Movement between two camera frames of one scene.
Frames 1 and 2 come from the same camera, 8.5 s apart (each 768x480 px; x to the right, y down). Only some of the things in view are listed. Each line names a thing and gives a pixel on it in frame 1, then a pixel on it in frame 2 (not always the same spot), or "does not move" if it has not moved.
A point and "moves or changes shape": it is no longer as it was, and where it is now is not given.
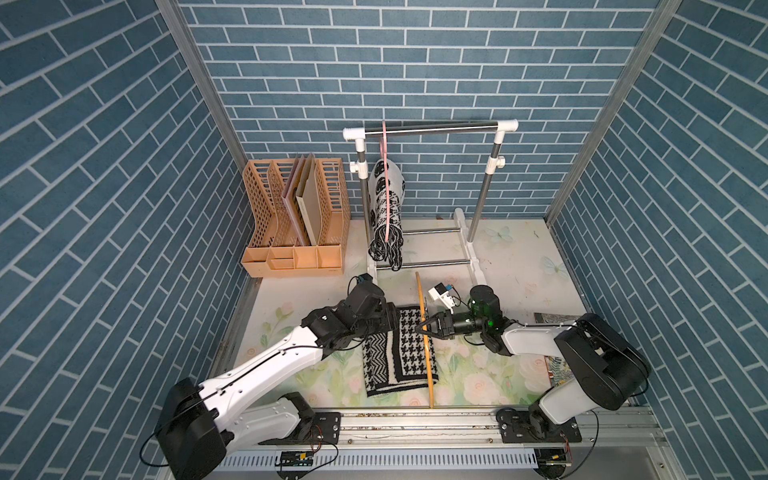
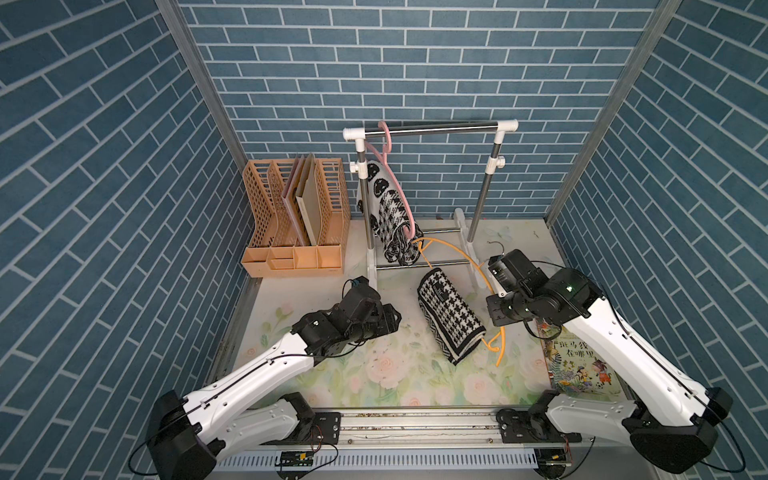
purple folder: [288, 196] does not move
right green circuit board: [552, 456] does not move
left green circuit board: [296, 459] does not move
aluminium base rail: [617, 443] does not move
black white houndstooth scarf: [398, 359] → [453, 323]
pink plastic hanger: [383, 146] moves or changes shape
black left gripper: [388, 321] does not move
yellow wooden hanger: [424, 336] → [422, 241]
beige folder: [309, 203] does not move
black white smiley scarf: [390, 251] moves or changes shape
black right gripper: [445, 326] → [495, 317]
